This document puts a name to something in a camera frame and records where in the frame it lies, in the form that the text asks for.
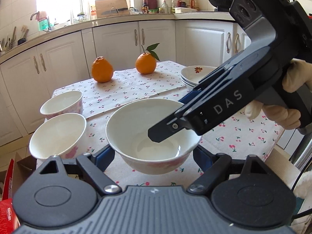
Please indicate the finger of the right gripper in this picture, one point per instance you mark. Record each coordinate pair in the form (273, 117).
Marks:
(189, 96)
(165, 129)

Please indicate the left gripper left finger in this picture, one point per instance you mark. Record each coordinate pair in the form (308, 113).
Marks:
(93, 167)

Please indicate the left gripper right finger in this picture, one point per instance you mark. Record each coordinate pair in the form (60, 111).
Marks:
(215, 171)

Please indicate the white plate with fruit print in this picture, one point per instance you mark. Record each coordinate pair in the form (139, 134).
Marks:
(194, 74)

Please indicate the white bowl pink flowers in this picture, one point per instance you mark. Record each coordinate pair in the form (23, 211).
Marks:
(146, 135)

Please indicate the white floral bowl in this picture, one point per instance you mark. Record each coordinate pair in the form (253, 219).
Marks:
(63, 135)
(68, 102)

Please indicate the white kitchen cabinets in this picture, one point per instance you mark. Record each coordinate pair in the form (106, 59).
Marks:
(32, 73)

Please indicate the gloved right hand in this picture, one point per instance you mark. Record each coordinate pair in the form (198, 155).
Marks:
(297, 75)

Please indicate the orange with green leaf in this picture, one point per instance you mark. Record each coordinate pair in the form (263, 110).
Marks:
(147, 61)

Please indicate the bumpy orange without leaf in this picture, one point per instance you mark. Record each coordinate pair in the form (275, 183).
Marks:
(102, 71)

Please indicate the cardboard box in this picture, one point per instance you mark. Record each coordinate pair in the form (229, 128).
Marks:
(19, 169)

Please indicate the red knife block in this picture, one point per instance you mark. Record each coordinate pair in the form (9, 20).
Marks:
(152, 2)

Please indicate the wooden cutting board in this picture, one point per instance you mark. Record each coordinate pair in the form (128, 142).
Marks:
(109, 8)

